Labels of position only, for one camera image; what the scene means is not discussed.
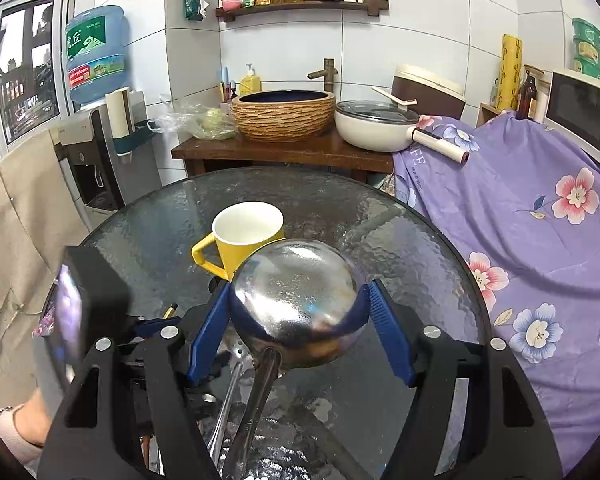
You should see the person's left forearm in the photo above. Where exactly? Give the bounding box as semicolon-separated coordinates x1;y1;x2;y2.
0;406;42;472

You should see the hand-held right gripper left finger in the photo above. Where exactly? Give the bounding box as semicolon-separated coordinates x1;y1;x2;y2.
37;279;232;480

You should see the grey water dispenser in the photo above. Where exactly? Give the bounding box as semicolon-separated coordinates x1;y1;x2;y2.
55;91;164;217

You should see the wooden washstand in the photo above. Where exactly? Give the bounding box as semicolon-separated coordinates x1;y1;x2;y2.
170;127;397;184

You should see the brown white rice cooker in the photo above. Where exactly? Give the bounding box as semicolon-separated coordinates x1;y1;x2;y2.
392;63;467;121

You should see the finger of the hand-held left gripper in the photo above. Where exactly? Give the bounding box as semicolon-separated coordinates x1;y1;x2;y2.
125;311;191;347

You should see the blue water jug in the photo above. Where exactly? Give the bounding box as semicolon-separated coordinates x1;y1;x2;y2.
64;5;129;106

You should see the teal cup holder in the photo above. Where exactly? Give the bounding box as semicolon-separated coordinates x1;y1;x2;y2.
112;119;157;156

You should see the yellow cup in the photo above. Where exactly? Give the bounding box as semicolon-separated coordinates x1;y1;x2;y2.
191;201;286;283

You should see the white microwave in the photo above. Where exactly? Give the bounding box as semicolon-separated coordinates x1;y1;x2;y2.
543;67;600;164

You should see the green apple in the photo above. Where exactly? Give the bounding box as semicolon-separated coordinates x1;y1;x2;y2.
194;107;237;139

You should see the window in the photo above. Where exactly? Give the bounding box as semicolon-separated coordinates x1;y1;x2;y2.
0;0;75;150

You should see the white rice spoon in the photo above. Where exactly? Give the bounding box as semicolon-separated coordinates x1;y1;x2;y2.
370;85;418;111

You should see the bronze faucet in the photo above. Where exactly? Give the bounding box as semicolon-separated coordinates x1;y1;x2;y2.
307;58;341;94

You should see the beige cloth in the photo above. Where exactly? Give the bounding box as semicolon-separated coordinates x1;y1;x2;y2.
0;129;92;411

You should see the white paper cup tube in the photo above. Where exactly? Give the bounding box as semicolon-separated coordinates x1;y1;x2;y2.
105;87;136;154

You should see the woven pattern basin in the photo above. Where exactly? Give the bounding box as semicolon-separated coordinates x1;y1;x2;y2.
230;89;337;144

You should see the wooden box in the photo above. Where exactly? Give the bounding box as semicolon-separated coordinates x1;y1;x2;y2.
477;102;507;129

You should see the white pan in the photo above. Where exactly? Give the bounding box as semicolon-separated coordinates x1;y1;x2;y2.
334;100;471;167

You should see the person's left hand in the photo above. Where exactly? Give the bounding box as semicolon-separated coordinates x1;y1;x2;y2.
14;390;55;448

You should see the clear plastic bag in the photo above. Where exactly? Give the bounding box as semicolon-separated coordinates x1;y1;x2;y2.
147;99;240;141

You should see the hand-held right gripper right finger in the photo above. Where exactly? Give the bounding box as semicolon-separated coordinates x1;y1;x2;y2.
366;279;564;480

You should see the yellow film roll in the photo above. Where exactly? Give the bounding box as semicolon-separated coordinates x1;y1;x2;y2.
494;33;524;113

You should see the yellow dish soap bottle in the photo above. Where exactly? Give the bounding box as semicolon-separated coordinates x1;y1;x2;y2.
238;63;263;96

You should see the brown glass bottle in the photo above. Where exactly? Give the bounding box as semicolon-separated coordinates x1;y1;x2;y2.
517;68;539;121

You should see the purple floral cloth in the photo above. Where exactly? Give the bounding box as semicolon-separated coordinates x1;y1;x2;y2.
392;109;600;477

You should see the steel ladle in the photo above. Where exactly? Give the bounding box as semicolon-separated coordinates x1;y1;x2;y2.
222;239;369;480

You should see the glass pan lid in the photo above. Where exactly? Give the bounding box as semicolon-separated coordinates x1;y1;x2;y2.
335;99;420;126

